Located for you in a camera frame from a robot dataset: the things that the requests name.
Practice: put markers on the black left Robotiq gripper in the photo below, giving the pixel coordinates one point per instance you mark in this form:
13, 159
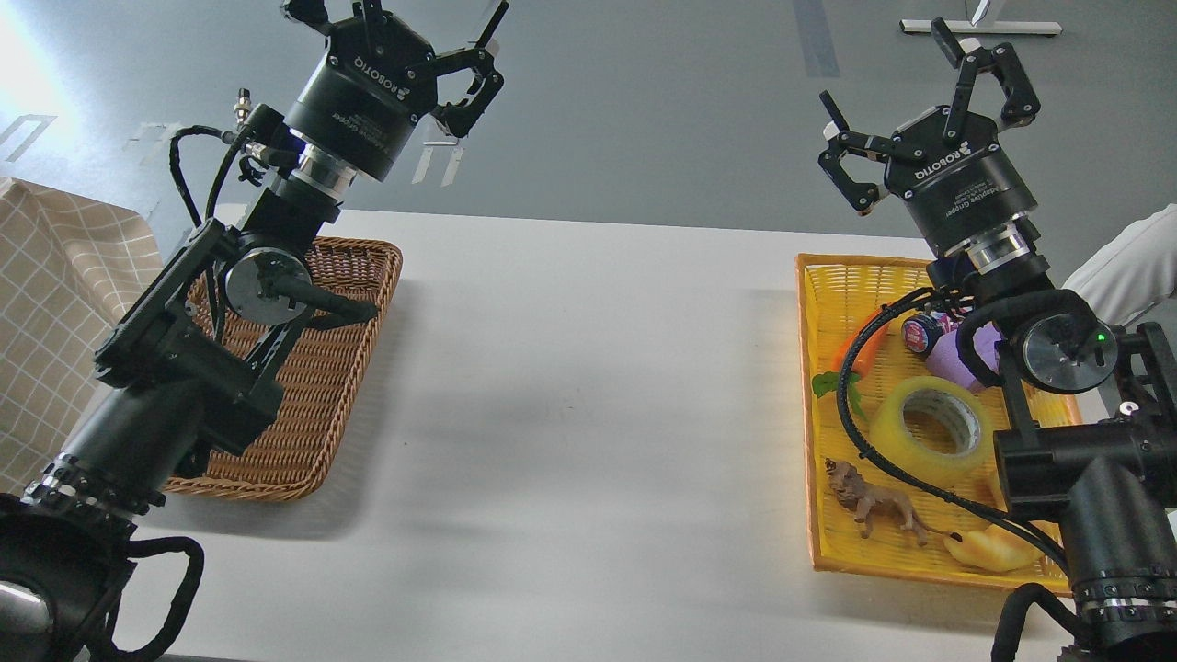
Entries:
363, 87

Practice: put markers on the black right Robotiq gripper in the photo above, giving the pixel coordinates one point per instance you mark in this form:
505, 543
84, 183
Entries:
965, 179

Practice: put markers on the yellow tape roll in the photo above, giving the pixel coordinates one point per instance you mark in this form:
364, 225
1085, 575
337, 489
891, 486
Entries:
933, 430

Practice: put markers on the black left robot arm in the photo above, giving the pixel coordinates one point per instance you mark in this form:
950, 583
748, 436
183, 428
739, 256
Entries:
194, 364

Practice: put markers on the white sleeved forearm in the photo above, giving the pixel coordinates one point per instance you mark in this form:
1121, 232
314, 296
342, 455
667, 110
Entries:
1133, 273

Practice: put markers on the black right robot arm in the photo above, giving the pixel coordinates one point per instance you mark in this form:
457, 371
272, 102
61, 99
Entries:
1087, 466

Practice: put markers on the white stand base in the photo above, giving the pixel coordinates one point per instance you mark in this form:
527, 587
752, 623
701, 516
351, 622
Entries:
984, 18

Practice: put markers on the small dark labelled jar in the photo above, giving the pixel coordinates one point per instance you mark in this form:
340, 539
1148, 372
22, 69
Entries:
922, 331

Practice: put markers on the purple foam block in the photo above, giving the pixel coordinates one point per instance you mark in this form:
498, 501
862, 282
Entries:
944, 359

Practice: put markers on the orange toy carrot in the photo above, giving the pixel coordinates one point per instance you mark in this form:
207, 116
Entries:
826, 382

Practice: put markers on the brown wicker basket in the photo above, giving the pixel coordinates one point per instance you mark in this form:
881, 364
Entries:
320, 380

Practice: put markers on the yellow plastic basket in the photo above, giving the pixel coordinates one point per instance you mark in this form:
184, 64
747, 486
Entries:
836, 294

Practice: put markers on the brown toy lion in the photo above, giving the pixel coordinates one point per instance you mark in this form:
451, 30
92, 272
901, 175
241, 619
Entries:
862, 500

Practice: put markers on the beige checkered cloth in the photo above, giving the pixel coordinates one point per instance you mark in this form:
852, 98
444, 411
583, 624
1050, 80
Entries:
70, 269

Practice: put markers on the yellow toy croissant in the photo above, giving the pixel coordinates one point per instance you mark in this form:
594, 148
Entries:
994, 550

